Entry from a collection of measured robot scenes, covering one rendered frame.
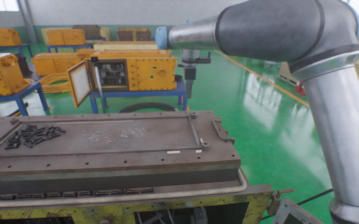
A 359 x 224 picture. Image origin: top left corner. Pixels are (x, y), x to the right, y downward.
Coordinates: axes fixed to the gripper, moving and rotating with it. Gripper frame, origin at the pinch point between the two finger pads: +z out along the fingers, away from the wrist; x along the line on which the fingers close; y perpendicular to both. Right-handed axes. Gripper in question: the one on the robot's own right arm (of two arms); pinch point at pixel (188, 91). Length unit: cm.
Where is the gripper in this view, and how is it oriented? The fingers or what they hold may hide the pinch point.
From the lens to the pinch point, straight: 88.9
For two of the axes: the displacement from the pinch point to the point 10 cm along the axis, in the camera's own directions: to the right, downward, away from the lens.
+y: -10.0, -0.2, -0.2
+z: -0.3, 8.8, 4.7
